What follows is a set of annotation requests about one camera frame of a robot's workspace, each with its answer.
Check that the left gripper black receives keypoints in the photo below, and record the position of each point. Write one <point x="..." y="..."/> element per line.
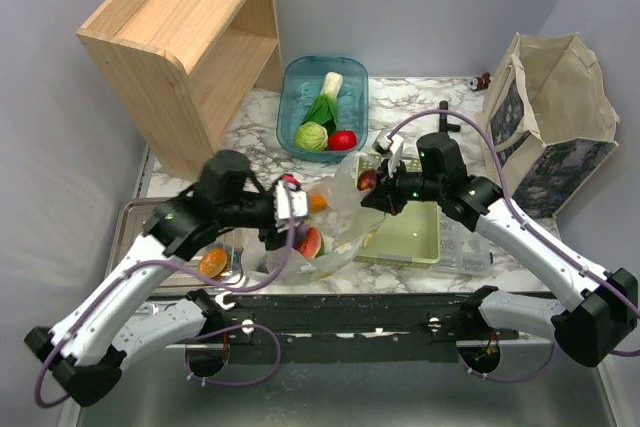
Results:
<point x="273" y="236"/>

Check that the clear plastic compartment box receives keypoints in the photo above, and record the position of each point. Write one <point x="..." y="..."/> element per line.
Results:
<point x="462" y="252"/>

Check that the red toy pepper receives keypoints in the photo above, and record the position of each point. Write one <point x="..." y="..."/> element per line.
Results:
<point x="342" y="140"/>

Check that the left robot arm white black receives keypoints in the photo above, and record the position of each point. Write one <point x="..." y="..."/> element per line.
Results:
<point x="88" y="351"/>

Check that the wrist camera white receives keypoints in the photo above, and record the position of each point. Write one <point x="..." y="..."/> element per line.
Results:
<point x="390" y="147"/>
<point x="291" y="202"/>

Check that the canvas tote bag with print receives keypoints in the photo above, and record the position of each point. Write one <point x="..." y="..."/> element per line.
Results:
<point x="549" y="119"/>

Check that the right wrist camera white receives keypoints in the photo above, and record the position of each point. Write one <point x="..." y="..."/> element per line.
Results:
<point x="390" y="147"/>

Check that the dark red toy apple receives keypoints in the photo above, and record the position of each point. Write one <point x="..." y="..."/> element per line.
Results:
<point x="367" y="180"/>

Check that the small red black connector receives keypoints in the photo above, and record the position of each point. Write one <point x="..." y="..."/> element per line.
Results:
<point x="479" y="83"/>

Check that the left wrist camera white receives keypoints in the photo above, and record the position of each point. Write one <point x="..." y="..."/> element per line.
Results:
<point x="291" y="202"/>

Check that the orange glazed bread bun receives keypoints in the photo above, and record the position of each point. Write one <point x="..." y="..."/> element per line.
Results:
<point x="214" y="263"/>

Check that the toy bok choy green white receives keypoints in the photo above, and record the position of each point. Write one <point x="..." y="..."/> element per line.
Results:
<point x="323" y="110"/>

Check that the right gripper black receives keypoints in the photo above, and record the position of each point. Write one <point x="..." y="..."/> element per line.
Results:
<point x="384" y="194"/>

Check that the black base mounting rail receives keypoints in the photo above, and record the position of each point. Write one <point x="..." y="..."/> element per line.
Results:
<point x="346" y="328"/>

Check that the metal baking tray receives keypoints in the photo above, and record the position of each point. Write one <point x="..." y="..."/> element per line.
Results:
<point x="130" y="225"/>

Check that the light green plastic basket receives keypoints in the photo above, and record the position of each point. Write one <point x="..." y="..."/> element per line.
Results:
<point x="410" y="239"/>

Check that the teal transparent plastic bin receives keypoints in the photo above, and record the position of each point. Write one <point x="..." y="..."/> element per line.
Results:
<point x="303" y="79"/>

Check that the orange toy carrot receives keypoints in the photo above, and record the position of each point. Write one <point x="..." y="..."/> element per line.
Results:
<point x="318" y="203"/>

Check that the wooden shelf unit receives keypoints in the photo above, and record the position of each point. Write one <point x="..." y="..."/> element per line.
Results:
<point x="182" y="68"/>

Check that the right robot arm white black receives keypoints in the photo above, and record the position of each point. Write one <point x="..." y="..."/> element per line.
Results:
<point x="593" y="309"/>

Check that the aluminium frame rail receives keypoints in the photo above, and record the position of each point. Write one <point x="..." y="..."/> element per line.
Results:
<point x="207" y="344"/>

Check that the green toy cabbage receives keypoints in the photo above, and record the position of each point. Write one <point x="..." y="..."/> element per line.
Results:
<point x="311" y="136"/>

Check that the toy watermelon slice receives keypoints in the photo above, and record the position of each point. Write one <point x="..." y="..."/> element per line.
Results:
<point x="312" y="246"/>

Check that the black T-shaped pipe fitting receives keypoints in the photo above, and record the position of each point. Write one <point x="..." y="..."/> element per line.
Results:
<point x="444" y="125"/>

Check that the clear plastic grocery bag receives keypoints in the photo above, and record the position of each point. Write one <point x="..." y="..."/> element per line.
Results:
<point x="344" y="226"/>

